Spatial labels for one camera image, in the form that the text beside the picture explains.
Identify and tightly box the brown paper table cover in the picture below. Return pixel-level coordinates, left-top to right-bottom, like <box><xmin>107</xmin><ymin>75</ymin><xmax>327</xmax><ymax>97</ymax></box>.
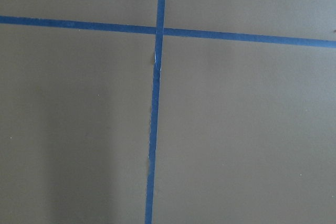
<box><xmin>1</xmin><ymin>0</ymin><xmax>335</xmax><ymax>223</ymax></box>

